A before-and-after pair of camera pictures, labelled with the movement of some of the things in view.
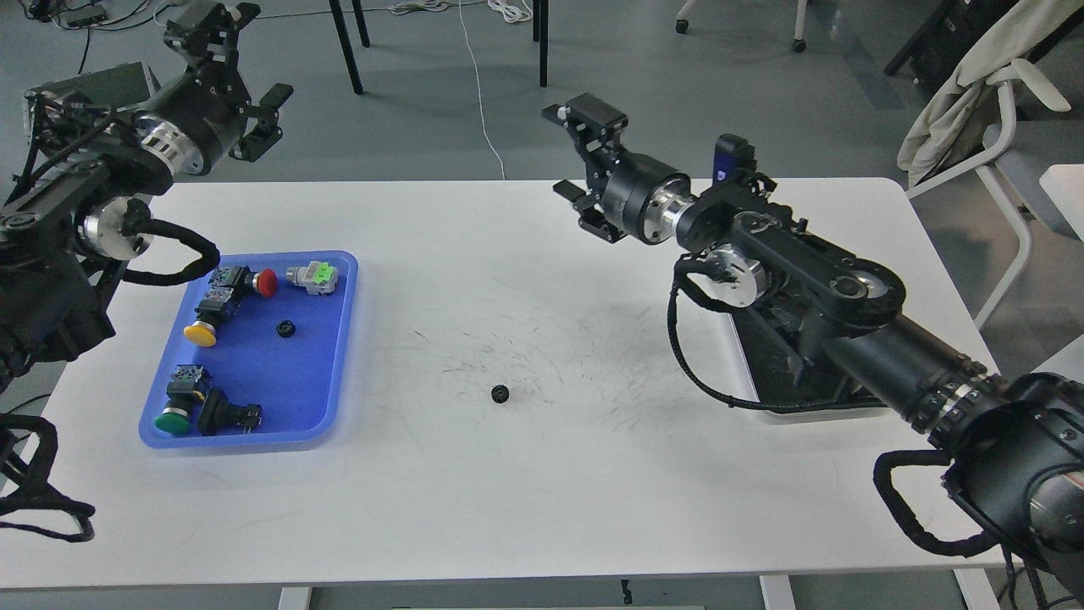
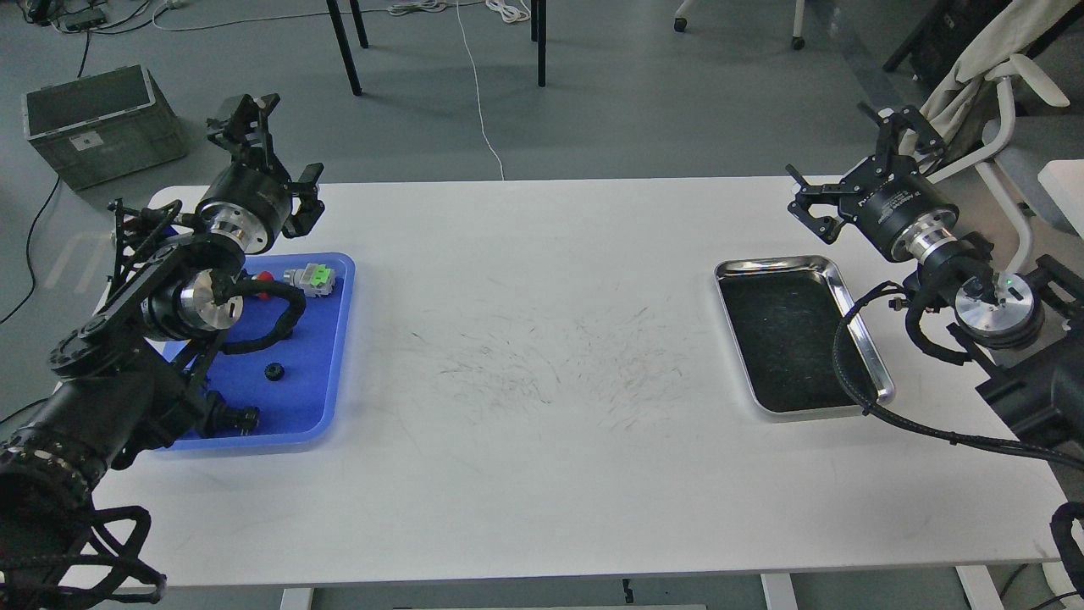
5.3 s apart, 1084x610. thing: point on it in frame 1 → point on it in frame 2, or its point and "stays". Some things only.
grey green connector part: (319, 278) stays
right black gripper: (642, 196) → (904, 212)
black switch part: (218, 417) stays
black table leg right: (543, 42) stays
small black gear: (500, 393) → (274, 371)
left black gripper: (196, 119) → (251, 202)
